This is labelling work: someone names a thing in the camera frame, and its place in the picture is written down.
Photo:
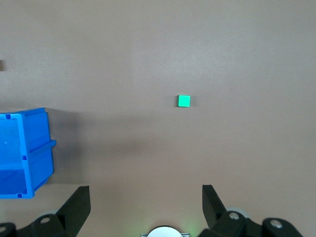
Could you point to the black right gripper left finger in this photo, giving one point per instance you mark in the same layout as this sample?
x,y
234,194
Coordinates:
x,y
66,219

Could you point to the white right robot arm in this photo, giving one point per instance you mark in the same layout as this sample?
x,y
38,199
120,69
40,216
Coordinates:
x,y
165,232

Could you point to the green cube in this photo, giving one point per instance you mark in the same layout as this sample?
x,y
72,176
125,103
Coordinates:
x,y
184,101

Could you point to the brown table mat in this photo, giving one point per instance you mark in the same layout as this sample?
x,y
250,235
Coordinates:
x,y
158,49

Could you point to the blue plastic bin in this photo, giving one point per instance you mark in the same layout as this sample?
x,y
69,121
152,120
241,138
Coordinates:
x,y
14,153

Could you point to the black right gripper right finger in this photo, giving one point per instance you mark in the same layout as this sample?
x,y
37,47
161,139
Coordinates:
x,y
222,222

